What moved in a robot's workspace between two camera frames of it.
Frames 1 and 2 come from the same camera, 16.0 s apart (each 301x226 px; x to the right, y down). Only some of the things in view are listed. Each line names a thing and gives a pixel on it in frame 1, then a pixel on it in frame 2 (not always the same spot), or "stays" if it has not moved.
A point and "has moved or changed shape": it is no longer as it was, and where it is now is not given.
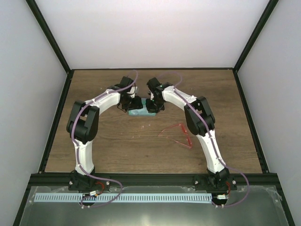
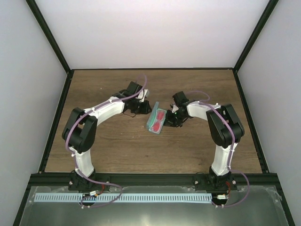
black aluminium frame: [41, 178] stays
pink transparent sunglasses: [178, 133] to [157, 125]
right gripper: [151, 109] to [169, 122]
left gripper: [136, 105] stays
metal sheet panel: [261, 206] stays
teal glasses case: [143, 111] has moved or changed shape
